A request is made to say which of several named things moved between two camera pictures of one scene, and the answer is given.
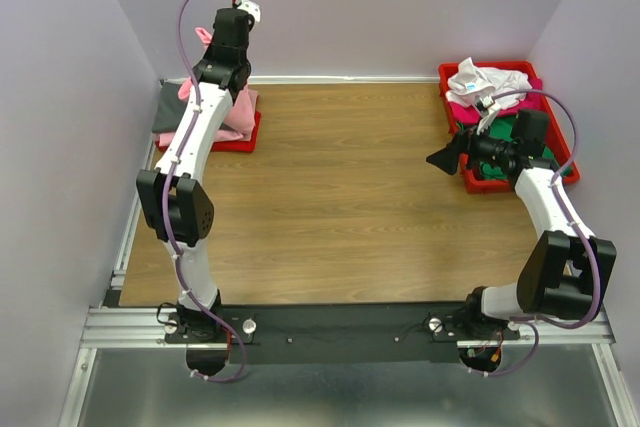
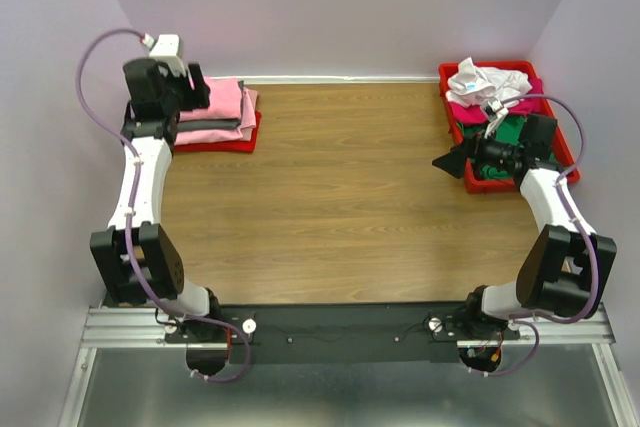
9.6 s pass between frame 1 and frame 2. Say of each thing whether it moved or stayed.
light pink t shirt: moved
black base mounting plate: stayed
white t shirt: stayed
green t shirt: stayed
